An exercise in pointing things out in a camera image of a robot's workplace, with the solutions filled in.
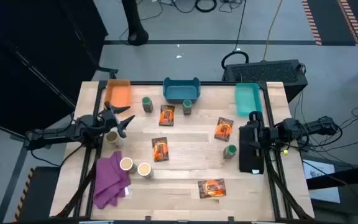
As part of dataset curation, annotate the green-lid spice jar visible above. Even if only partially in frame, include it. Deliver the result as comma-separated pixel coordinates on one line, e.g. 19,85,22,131
223,144,238,160
141,96,154,113
182,99,193,116

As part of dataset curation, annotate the white sheet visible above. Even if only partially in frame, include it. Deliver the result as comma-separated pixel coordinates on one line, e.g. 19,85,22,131
302,159,341,204

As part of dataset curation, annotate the black padded pole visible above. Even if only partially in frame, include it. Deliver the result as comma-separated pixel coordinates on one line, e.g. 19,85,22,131
121,0,150,47

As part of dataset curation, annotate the taco seasoning packet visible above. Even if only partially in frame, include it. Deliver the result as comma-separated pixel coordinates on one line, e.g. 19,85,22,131
151,136,170,162
214,116,234,142
158,105,176,127
197,178,227,199

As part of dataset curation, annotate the black hazard-striped floor mat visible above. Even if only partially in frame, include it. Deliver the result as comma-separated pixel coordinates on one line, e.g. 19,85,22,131
13,166,62,223
301,0,358,47

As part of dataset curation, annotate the coiled black cable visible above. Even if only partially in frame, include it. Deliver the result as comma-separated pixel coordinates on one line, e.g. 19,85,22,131
194,0,218,13

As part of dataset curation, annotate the black curtain partition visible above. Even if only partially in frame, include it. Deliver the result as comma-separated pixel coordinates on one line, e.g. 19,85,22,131
0,0,109,134

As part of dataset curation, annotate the yellow cable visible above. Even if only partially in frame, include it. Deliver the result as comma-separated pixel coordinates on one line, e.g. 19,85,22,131
262,0,284,62

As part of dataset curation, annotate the black cable with loop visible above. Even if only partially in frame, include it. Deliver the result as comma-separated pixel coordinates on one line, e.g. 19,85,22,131
221,0,250,71

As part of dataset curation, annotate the orange plastic bin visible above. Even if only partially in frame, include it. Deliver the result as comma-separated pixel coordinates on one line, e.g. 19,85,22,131
104,79,132,110

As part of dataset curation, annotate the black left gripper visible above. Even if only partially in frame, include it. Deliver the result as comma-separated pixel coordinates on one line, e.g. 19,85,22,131
99,101,135,139

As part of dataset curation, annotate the teal plastic bin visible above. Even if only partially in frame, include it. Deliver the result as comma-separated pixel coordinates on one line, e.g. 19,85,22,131
234,82,264,118

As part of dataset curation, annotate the purple cloth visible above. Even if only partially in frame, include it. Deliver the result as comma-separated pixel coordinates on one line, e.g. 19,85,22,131
92,151,132,210

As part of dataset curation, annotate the black beam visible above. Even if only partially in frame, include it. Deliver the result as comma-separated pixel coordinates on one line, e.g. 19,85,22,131
306,163,358,191

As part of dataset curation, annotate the tan-lid seasoning jar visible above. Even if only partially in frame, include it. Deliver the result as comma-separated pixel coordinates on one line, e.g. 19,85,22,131
137,162,154,180
104,130,126,149
119,157,138,174

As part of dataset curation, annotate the black aluminium table frame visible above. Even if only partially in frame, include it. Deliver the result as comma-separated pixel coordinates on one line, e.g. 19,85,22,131
50,80,315,223

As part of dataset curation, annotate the dark blue plastic bin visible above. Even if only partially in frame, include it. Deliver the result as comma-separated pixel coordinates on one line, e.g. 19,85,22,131
162,77,201,104

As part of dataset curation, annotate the black perforated computer case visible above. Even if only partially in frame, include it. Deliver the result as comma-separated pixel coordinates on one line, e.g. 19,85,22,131
221,58,309,103

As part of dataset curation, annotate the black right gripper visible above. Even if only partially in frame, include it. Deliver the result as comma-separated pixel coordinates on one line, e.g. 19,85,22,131
248,111,275,158

